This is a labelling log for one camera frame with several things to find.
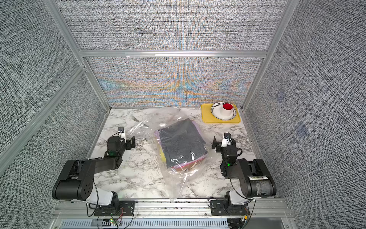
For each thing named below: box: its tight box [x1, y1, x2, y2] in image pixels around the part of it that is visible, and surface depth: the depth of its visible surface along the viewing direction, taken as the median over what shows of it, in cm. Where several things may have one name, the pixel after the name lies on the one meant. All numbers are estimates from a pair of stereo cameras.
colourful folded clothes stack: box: [153, 118, 208, 171], surface depth 81 cm
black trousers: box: [158, 118, 207, 168], surface depth 81 cm
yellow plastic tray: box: [201, 103, 241, 124], surface depth 114 cm
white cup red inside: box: [220, 103, 234, 117], surface depth 112 cm
